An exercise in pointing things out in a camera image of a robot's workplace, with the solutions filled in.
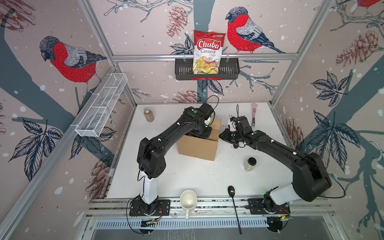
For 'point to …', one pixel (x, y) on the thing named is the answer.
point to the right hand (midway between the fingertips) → (217, 138)
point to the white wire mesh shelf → (95, 118)
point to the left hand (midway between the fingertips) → (206, 137)
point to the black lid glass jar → (249, 165)
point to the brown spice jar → (149, 114)
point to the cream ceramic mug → (188, 201)
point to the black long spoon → (231, 191)
